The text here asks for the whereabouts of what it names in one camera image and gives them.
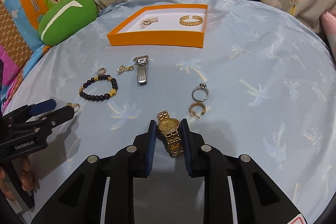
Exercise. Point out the pearl gold brooch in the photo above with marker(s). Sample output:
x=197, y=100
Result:
x=148, y=21

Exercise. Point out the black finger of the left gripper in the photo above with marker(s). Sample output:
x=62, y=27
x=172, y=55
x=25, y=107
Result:
x=60, y=116

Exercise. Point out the pink patterned pillow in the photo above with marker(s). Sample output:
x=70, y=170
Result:
x=328, y=22

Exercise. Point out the silver wrist watch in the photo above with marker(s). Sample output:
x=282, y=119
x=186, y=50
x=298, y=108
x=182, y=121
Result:
x=141, y=62

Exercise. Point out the colourful cartoon monkey bedsheet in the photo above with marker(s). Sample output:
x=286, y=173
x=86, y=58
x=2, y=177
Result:
x=21, y=47

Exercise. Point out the orange jewelry tray box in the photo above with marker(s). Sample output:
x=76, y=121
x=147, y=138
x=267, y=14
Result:
x=182, y=25

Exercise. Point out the green plush pillow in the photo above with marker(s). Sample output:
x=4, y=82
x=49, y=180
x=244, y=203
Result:
x=65, y=19

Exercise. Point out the light blue palm-print sheet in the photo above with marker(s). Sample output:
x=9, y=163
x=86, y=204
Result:
x=267, y=81

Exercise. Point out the small gold hoop earring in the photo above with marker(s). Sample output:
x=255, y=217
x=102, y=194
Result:
x=101, y=71

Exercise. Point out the person left hand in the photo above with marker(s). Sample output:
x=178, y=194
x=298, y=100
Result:
x=26, y=177

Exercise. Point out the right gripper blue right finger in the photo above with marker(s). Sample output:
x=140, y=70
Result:
x=192, y=143

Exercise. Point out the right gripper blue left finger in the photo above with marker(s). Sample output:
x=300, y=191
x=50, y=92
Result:
x=145, y=144

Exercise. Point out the gold wrist watch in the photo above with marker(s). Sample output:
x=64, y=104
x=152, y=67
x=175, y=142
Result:
x=168, y=128

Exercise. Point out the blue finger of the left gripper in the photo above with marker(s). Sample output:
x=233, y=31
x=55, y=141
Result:
x=42, y=107

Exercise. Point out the gold ring charm earring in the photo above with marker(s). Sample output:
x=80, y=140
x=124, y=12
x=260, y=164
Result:
x=75, y=106

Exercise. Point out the gold pearl pendant earring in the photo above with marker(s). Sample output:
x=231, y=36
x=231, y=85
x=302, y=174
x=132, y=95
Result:
x=123, y=69

